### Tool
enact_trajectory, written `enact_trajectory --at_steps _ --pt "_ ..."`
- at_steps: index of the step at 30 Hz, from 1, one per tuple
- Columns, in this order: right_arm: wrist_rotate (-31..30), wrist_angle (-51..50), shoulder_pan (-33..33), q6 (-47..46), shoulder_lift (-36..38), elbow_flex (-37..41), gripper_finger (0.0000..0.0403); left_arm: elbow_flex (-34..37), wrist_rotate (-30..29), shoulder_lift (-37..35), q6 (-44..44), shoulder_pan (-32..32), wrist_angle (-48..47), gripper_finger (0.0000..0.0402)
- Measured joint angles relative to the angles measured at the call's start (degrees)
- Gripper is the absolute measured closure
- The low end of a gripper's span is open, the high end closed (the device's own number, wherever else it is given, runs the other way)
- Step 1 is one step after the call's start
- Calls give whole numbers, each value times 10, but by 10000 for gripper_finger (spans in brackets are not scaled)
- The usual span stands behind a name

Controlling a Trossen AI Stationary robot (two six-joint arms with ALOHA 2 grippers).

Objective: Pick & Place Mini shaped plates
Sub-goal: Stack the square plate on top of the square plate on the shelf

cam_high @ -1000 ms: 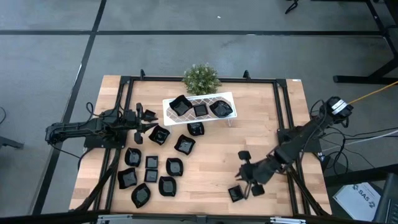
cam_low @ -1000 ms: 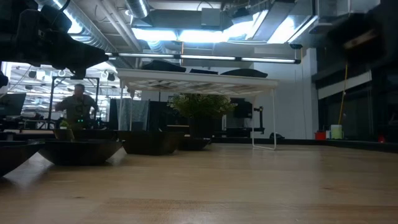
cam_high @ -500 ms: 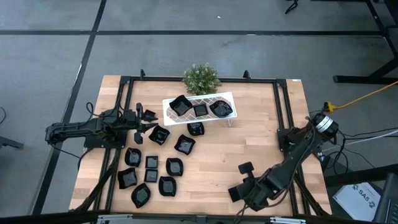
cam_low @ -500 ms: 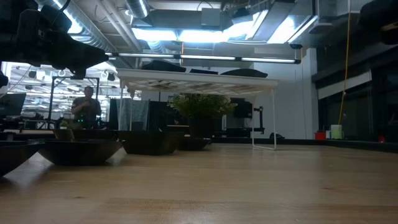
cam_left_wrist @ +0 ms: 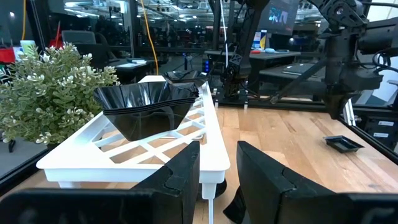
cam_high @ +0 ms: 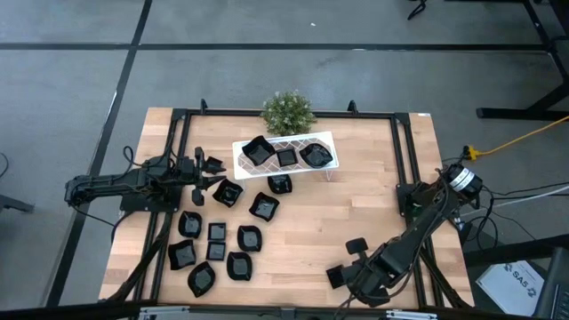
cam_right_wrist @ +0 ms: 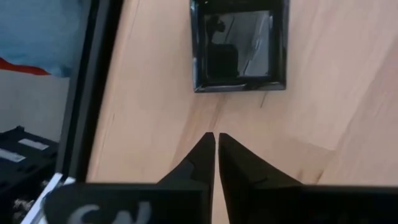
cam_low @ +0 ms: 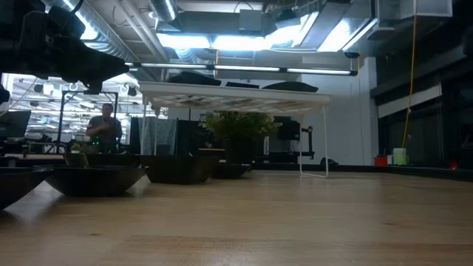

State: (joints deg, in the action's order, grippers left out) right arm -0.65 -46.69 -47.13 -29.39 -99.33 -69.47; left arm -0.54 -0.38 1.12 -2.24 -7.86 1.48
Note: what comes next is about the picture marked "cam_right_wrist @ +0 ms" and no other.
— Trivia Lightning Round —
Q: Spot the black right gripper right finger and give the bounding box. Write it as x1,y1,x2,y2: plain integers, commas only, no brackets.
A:
218,133,303,224

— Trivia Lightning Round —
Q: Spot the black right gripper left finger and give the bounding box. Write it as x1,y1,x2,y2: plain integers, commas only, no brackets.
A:
157,133,216,224

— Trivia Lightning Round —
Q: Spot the small black square plate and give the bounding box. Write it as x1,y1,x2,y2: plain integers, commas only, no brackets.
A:
190,0,290,93

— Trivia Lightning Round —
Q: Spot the silver aluminium bar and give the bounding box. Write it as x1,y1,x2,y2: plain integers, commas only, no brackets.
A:
20,172,77,224

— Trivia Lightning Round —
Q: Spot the black case with white labels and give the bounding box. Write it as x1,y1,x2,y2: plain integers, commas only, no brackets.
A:
0,125,60,224

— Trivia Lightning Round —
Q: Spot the blue object with red edge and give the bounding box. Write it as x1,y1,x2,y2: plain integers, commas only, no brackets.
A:
0,0,85,78

